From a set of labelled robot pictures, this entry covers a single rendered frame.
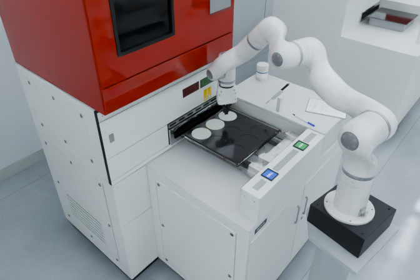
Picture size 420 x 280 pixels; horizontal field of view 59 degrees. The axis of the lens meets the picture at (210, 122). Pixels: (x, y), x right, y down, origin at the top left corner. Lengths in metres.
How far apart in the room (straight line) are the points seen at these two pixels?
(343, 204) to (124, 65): 0.99
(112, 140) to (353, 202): 1.00
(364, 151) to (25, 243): 2.21
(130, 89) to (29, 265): 1.52
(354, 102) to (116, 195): 1.13
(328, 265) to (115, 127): 1.08
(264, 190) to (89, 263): 1.40
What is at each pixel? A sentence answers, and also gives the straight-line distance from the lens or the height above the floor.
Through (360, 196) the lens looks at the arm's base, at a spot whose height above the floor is 1.03.
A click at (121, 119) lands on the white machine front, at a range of 1.63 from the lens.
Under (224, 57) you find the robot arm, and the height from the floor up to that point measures 1.33.
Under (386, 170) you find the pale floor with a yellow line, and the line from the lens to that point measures 3.35.
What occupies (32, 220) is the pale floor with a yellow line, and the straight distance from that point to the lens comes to 2.94.
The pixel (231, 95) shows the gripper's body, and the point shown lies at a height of 1.08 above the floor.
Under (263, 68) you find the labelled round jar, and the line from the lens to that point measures 2.23.
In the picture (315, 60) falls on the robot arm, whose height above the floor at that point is 1.43.
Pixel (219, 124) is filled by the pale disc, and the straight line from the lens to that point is 1.97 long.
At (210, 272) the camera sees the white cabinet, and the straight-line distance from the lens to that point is 2.01.
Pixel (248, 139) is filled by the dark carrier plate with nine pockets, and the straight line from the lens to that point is 1.87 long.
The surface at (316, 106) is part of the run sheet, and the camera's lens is 2.07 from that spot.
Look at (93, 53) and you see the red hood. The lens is 1.39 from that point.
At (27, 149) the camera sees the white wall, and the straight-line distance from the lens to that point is 3.33.
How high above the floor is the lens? 2.03
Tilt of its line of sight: 35 degrees down
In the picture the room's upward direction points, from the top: straight up
